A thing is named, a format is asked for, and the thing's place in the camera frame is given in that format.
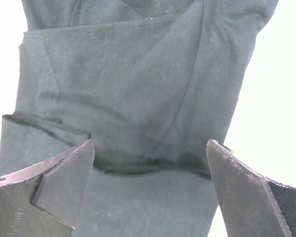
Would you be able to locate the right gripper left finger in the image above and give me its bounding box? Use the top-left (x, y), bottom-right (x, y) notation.
top-left (0, 140), bottom-right (94, 237)

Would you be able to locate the black t shirt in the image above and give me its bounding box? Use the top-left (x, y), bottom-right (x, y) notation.
top-left (0, 0), bottom-right (277, 237)

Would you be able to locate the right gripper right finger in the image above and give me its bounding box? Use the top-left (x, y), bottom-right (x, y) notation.
top-left (206, 139), bottom-right (296, 237)

